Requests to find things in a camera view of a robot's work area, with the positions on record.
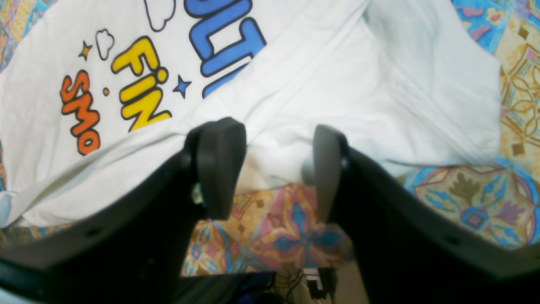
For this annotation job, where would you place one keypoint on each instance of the white printed T-shirt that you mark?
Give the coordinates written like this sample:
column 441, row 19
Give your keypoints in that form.
column 100, row 93

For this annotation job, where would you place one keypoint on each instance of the patterned tile tablecloth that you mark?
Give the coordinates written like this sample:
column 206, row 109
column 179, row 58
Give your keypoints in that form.
column 278, row 228

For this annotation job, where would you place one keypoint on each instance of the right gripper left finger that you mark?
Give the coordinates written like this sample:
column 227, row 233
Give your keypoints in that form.
column 132, row 252

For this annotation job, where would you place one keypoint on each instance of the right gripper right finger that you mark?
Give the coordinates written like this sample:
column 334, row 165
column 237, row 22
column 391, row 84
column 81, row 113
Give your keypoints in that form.
column 406, row 253

